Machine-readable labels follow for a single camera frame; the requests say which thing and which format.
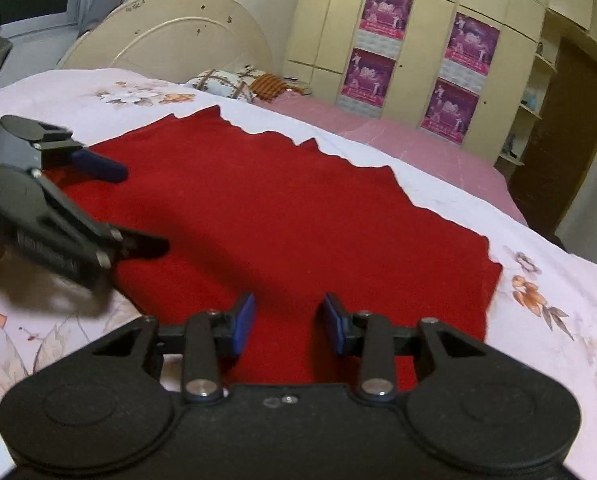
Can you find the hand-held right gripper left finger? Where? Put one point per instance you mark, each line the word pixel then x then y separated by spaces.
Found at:
pixel 244 325

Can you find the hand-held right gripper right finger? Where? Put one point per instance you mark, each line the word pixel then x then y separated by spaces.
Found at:
pixel 332 325

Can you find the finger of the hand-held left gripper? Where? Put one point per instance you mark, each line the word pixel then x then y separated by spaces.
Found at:
pixel 128 246
pixel 98 165

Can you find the red knit sweater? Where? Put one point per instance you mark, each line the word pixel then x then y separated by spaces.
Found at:
pixel 303 220

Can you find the floral checked pillow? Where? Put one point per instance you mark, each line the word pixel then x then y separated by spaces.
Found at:
pixel 218 85

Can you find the cream round headboard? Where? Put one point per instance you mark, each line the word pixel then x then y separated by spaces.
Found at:
pixel 178 30

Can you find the orange patterned pillow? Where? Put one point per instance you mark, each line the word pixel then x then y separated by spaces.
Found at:
pixel 271 85

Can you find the pink bed sheet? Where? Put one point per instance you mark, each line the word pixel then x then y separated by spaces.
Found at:
pixel 428 160

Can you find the white floral blanket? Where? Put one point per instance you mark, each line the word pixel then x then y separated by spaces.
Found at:
pixel 553 340

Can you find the brown wooden door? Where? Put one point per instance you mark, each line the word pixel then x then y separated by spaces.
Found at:
pixel 563 150

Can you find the cream corner shelf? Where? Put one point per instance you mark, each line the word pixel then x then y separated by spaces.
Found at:
pixel 528 110

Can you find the cream wardrobe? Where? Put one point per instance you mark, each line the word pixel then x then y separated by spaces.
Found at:
pixel 423 20

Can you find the purple wall poster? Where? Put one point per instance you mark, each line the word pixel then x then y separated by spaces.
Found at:
pixel 472 40
pixel 386 12
pixel 451 107
pixel 368 77

